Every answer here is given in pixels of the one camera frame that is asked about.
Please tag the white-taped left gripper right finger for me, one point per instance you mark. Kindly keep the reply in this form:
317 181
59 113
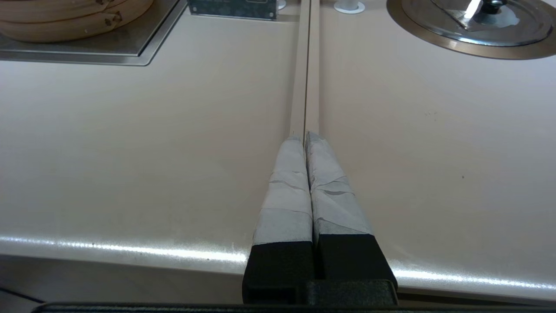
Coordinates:
339 208

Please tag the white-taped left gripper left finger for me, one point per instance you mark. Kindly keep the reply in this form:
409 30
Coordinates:
286 208

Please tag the steel pot lid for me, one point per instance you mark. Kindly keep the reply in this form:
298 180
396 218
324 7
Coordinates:
434 41

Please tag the hinged steel lid black knob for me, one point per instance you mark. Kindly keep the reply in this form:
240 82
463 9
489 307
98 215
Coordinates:
434 26

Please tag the white pole base flange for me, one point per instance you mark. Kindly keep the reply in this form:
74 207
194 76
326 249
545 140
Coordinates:
349 9
281 4

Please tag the clear acrylic sign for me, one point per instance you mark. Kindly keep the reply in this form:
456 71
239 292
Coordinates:
234 8

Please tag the recessed steel tray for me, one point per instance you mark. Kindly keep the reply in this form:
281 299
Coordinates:
108 50

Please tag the bamboo steamer stack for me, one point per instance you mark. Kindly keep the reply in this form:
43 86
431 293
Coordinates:
65 28

